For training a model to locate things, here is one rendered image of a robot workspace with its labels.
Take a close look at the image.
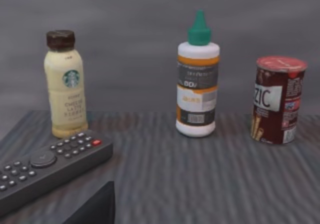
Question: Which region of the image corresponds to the brown wafer stick canister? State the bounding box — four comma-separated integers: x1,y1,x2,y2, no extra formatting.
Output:
250,55,308,145

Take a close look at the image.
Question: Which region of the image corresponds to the cream Starbucks latte bottle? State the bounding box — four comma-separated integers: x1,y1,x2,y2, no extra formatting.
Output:
43,29,89,139

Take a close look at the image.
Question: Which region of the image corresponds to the black TV remote control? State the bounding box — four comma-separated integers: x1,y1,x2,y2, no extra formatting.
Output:
0,130,114,212

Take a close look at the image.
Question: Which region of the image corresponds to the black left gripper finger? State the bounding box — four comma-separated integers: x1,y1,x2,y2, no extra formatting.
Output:
65,180,116,224

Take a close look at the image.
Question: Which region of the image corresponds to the white bottle with green cap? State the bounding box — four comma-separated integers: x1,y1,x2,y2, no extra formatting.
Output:
175,9,221,137

